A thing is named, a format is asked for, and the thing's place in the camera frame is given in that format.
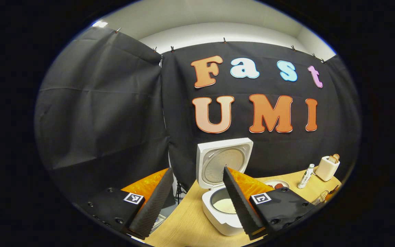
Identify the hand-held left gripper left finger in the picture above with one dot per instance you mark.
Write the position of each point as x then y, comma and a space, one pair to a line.
153, 202

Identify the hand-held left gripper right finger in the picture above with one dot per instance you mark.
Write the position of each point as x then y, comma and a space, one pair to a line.
240, 206

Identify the white rice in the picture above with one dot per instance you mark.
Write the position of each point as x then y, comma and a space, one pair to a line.
225, 206

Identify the white rice cooker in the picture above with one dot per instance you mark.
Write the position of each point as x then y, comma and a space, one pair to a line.
218, 224

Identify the brown wooden spoon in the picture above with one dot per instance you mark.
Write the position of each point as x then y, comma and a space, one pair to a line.
335, 188

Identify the black stand legs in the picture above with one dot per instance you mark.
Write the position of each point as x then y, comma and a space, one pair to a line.
178, 192

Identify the beige oval plate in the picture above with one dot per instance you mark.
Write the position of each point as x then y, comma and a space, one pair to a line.
269, 183

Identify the white green-label bottle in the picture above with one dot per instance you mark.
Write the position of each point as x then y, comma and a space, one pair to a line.
305, 176

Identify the cream toaster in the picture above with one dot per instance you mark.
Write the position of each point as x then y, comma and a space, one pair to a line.
326, 169

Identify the black backdrop cloth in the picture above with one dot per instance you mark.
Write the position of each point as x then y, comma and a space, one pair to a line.
115, 113

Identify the toast slice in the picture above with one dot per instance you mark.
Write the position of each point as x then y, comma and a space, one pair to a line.
336, 157
332, 159

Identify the ceiling light panel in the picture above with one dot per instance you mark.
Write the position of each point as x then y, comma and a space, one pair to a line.
99, 24

